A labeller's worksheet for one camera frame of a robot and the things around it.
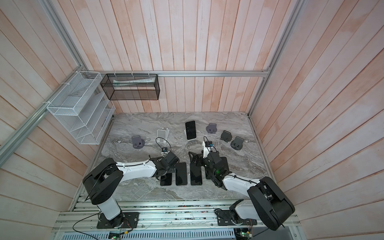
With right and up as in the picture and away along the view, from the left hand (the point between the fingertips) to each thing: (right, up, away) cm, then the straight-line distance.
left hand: (168, 168), depth 92 cm
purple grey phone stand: (+30, +25, +17) cm, 43 cm away
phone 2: (+14, +24, +8) cm, 29 cm away
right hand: (+17, +11, -5) cm, 21 cm away
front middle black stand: (+46, +15, +6) cm, 48 cm away
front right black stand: (+39, +20, +12) cm, 46 cm away
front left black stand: (-21, +16, +7) cm, 27 cm away
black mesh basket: (-28, +55, +11) cm, 62 cm away
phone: (+1, -2, -15) cm, 15 cm away
